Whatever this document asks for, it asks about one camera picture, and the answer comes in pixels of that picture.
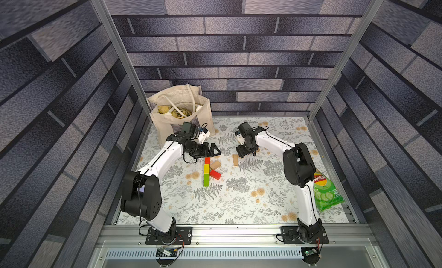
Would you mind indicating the left circuit board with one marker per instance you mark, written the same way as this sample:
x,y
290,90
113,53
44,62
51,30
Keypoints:
x,y
166,253

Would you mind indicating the left aluminium frame post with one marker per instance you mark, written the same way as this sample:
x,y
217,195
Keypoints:
x,y
117,42

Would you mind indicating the green chips bag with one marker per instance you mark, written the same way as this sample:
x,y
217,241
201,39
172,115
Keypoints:
x,y
325,192

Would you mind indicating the yellow wooden block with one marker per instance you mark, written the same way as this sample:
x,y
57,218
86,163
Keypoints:
x,y
206,169

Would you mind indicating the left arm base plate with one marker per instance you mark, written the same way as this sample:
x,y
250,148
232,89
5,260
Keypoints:
x,y
178,236

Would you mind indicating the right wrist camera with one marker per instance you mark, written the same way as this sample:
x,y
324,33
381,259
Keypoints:
x,y
239,138

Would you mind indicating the yellow items inside bag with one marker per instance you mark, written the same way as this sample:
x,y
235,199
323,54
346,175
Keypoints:
x,y
179,113

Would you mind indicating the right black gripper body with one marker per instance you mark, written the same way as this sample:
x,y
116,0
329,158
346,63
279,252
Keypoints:
x,y
245,149

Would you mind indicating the aluminium front rail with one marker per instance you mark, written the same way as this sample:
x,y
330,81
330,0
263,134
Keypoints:
x,y
238,235

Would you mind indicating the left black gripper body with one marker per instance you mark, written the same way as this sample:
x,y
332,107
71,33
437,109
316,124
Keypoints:
x,y
197,149

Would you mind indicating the aluminium frame post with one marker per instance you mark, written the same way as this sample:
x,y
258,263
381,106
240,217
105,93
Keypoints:
x,y
117,42
360,30

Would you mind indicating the right circuit board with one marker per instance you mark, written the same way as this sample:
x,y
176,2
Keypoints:
x,y
311,256

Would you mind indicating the circuit board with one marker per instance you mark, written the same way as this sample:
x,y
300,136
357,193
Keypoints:
x,y
166,253
311,256

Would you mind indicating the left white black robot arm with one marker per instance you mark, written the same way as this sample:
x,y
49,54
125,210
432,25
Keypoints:
x,y
141,191

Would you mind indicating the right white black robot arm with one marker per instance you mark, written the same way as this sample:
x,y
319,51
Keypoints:
x,y
298,169

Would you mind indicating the green wooden block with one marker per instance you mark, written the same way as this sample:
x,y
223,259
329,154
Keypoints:
x,y
206,179

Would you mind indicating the right aluminium frame post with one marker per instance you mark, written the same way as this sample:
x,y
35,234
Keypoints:
x,y
360,30

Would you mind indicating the beige canvas tote bag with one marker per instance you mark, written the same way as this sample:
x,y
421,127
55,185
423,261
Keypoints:
x,y
184,96

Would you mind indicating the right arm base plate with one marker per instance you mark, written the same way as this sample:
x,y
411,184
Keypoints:
x,y
294,235

